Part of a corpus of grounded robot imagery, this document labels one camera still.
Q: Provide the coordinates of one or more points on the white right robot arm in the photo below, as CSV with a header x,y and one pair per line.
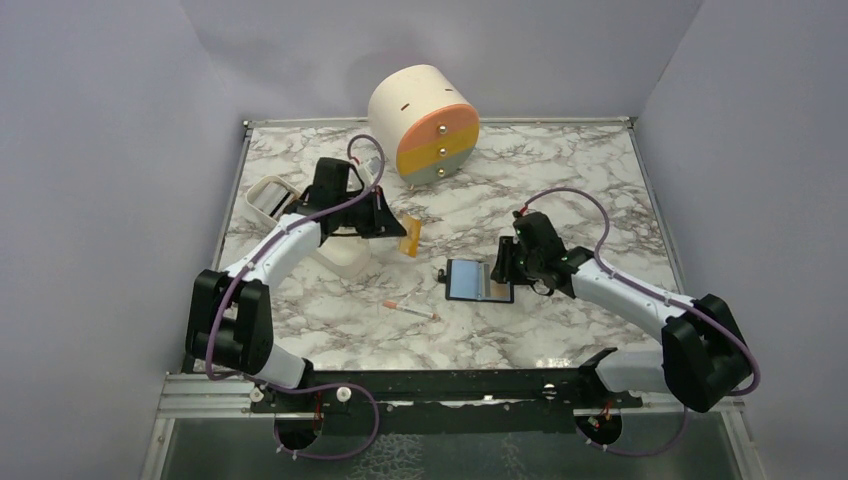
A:
x,y
702,356

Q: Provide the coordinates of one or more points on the black card holder wallet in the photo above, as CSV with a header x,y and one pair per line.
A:
x,y
465,280

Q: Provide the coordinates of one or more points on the cream round drawer cabinet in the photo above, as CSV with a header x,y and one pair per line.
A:
x,y
425,126

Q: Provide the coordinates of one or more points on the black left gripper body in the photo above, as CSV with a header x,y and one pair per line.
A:
x,y
360,214

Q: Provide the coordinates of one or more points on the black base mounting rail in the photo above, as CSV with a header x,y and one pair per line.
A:
x,y
428,402

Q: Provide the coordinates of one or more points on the stack of cards in tray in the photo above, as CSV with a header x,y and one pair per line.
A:
x,y
273,199

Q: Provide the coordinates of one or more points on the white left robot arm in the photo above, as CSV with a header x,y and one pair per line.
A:
x,y
230,319

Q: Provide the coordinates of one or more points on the orange capped syringe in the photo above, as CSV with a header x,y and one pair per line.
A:
x,y
410,310

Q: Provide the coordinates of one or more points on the white oblong tray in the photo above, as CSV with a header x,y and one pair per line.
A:
x,y
346,257

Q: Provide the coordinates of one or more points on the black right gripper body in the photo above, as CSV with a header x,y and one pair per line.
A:
x,y
527,264

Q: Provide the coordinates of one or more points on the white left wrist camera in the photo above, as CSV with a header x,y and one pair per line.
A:
x,y
369,170

